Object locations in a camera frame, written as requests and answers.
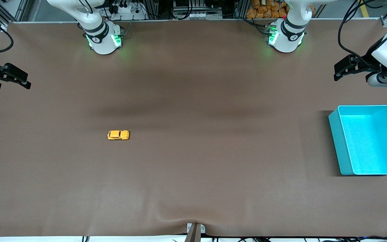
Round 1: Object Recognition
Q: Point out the yellow beetle toy car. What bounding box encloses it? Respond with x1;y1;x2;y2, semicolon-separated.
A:
107;130;130;141

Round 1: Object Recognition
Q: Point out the turquoise plastic bin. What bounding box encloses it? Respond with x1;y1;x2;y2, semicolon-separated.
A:
328;105;387;176

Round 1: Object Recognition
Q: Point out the orange snack pile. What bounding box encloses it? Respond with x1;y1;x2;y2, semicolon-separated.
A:
246;0;289;19

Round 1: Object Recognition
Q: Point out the white power strip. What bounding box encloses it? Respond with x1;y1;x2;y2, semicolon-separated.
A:
108;3;147;21

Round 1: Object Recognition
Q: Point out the brown table mat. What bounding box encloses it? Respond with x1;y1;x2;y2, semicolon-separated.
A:
0;20;387;237

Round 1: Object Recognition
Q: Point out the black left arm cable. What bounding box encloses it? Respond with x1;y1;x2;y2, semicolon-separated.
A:
338;0;387;63

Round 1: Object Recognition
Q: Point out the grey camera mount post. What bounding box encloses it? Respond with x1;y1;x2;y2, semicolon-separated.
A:
184;223;206;242

